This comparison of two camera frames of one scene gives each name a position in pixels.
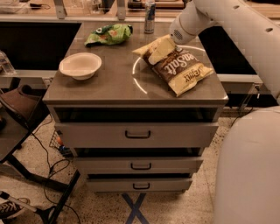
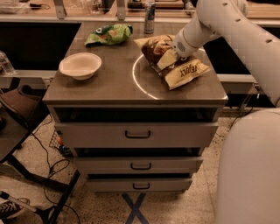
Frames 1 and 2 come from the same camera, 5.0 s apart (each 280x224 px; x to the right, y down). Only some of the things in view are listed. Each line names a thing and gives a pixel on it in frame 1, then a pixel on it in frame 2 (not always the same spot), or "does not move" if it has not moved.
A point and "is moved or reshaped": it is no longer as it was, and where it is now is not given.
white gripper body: [181, 31] to [184, 48]
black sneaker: [9, 209] does not move
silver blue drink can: [150, 14] does not move
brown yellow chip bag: [179, 70] is moved or reshaped
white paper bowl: [80, 66] does not move
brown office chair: [25, 104] does not move
